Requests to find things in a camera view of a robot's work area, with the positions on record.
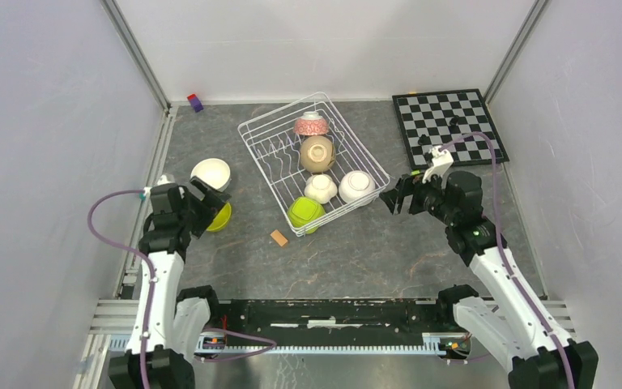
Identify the red purple block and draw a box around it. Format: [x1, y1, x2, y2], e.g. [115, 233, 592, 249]
[187, 93, 204, 113]

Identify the pink patterned bowl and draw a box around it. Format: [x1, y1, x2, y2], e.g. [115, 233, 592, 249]
[293, 111, 329, 136]

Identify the small wooden block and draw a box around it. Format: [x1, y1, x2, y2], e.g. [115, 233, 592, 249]
[271, 229, 288, 247]

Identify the tan ceramic floral bowl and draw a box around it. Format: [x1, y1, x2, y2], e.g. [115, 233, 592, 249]
[300, 135, 336, 173]

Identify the large white ribbed bowl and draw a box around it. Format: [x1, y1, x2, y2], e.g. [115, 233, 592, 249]
[190, 158, 232, 191]

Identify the white round bowl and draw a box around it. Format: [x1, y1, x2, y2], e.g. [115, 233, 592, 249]
[339, 170, 376, 207]

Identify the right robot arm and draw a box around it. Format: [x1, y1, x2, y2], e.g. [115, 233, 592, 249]
[379, 171, 599, 388]

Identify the cream lobed small bowl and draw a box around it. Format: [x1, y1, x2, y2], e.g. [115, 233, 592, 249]
[304, 173, 339, 205]

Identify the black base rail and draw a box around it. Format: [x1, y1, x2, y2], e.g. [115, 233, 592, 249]
[207, 298, 467, 348]

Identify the yellow green round bowl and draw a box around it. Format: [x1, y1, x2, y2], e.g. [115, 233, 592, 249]
[207, 203, 232, 233]

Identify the black white chessboard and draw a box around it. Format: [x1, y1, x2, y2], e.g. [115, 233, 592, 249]
[392, 89, 509, 170]

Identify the green square plastic bowl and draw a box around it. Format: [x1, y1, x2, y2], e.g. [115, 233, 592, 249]
[287, 196, 326, 237]

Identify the white wire dish rack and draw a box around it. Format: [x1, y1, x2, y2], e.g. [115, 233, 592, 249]
[237, 92, 390, 237]

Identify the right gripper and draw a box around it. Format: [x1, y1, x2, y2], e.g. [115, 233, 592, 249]
[378, 165, 457, 226]

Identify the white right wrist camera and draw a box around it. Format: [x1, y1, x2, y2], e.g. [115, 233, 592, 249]
[422, 145, 454, 183]

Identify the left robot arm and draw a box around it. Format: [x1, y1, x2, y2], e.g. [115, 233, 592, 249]
[109, 174, 229, 388]

